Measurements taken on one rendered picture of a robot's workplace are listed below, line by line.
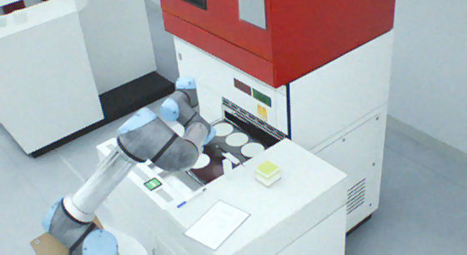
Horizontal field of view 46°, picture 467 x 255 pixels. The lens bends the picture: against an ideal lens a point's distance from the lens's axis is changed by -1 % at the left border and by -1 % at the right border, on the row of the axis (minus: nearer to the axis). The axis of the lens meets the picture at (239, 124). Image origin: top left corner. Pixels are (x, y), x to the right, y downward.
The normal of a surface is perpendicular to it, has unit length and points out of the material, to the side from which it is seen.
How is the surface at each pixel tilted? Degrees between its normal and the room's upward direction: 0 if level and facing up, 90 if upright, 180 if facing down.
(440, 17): 90
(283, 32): 90
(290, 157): 0
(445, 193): 0
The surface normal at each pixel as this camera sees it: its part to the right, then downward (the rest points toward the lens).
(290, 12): 0.64, 0.40
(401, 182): -0.07, -0.82
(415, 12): -0.77, 0.41
